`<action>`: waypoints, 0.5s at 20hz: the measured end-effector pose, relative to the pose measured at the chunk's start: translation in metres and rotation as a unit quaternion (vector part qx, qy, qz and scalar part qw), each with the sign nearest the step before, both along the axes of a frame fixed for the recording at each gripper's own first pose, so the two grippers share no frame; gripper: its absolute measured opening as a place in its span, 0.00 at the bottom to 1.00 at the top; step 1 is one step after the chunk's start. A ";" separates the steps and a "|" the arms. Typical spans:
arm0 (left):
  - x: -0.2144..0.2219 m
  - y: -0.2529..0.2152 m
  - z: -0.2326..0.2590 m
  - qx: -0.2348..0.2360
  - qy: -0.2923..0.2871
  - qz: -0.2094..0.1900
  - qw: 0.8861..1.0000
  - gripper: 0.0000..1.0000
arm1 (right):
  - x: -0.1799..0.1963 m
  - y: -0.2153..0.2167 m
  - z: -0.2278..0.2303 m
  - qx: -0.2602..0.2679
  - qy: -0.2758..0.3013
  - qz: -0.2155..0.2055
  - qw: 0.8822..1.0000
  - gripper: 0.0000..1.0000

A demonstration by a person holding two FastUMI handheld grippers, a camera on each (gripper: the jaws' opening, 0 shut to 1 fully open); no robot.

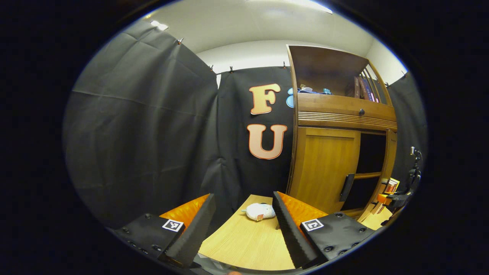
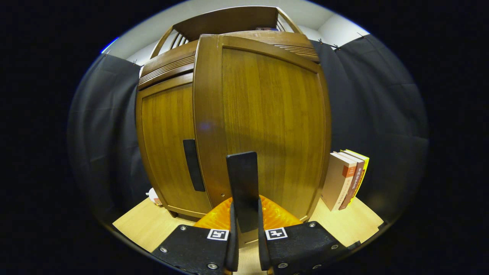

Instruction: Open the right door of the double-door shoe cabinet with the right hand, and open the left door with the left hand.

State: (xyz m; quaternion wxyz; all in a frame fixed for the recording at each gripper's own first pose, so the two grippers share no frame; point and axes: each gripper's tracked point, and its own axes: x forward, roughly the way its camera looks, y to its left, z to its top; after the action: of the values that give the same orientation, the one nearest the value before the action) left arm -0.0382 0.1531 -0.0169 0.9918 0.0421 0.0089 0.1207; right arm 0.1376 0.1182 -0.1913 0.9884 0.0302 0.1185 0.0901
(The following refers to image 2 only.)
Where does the brown wooden shoe cabinet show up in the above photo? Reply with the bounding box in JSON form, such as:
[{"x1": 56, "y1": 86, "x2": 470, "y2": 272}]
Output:
[{"x1": 136, "y1": 6, "x2": 321, "y2": 220}]

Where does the black backdrop cloth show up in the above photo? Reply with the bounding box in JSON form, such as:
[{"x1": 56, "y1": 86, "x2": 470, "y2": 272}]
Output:
[{"x1": 67, "y1": 34, "x2": 430, "y2": 230}]

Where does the beige book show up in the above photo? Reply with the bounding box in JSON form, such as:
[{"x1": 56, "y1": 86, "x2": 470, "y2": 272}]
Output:
[{"x1": 320, "y1": 152, "x2": 358, "y2": 212}]

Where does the wooden shoe cabinet door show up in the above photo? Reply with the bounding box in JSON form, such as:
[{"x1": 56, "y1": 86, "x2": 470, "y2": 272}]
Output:
[
  {"x1": 136, "y1": 73, "x2": 212, "y2": 219},
  {"x1": 193, "y1": 34, "x2": 332, "y2": 245}
]

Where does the wooden drawer with black knob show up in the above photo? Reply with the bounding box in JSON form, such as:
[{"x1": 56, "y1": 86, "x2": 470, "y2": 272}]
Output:
[{"x1": 138, "y1": 31, "x2": 321, "y2": 91}]

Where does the small white packet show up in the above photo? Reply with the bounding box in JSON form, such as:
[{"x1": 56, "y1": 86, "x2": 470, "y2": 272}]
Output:
[{"x1": 147, "y1": 187, "x2": 164, "y2": 207}]

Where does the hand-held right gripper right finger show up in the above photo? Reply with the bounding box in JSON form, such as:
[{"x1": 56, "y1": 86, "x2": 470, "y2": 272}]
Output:
[{"x1": 258, "y1": 196, "x2": 355, "y2": 275}]

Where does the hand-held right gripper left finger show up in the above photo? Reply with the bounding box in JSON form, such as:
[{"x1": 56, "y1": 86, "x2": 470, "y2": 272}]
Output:
[{"x1": 151, "y1": 197, "x2": 240, "y2": 275}]

